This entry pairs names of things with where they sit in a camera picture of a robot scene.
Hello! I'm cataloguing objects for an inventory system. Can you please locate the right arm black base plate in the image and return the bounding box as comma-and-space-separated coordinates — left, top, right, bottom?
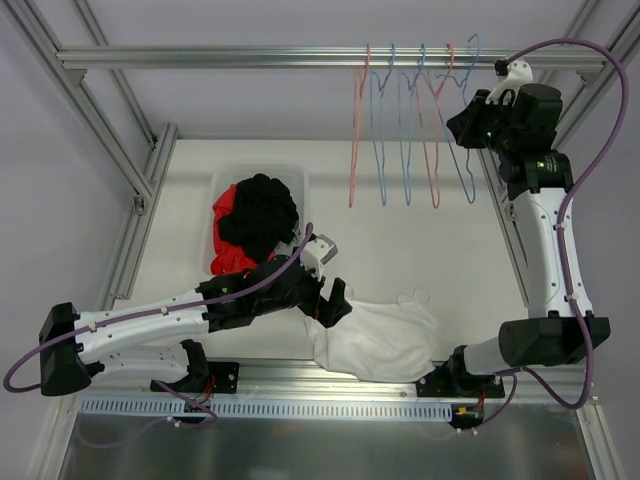
415, 364, 505, 399

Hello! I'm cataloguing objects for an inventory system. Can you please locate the white tank top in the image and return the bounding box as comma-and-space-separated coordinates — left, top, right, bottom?
305, 290, 438, 383

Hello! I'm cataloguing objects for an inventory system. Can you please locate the pink wire hanger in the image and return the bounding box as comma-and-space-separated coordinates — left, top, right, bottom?
416, 43, 455, 210
348, 45, 371, 208

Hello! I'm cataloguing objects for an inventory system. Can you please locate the blue wire hanger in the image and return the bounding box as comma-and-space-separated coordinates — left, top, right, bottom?
397, 44, 426, 206
369, 44, 396, 206
437, 33, 482, 205

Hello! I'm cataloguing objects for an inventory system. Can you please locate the red tank top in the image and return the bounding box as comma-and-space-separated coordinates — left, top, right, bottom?
210, 184, 257, 275

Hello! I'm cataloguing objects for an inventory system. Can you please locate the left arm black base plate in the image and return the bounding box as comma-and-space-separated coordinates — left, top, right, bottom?
164, 361, 240, 395

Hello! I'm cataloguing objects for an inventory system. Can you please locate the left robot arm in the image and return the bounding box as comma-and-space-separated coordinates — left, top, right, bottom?
39, 255, 353, 397

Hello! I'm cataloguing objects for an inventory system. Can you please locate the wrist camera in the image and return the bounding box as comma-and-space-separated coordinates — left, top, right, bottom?
485, 59, 533, 105
299, 234, 338, 279

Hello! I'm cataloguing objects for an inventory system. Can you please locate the white slotted cable duct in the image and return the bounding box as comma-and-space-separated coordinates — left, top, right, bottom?
80, 396, 453, 423

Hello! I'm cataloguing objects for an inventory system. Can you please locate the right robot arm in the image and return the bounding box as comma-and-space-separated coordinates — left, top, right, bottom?
446, 83, 611, 397

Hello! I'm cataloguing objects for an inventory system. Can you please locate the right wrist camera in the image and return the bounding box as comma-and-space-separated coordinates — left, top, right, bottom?
485, 59, 533, 105

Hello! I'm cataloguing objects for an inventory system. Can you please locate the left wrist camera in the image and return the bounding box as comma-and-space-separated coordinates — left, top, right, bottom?
299, 234, 338, 279

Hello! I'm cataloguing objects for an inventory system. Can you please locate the black tank top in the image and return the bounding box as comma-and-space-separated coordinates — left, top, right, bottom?
213, 173, 299, 263

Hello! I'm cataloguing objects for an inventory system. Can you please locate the white plastic basket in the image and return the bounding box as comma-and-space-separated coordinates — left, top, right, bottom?
199, 163, 309, 276

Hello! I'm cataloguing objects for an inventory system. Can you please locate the aluminium frame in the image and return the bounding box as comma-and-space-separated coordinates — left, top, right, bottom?
0, 0, 640, 480

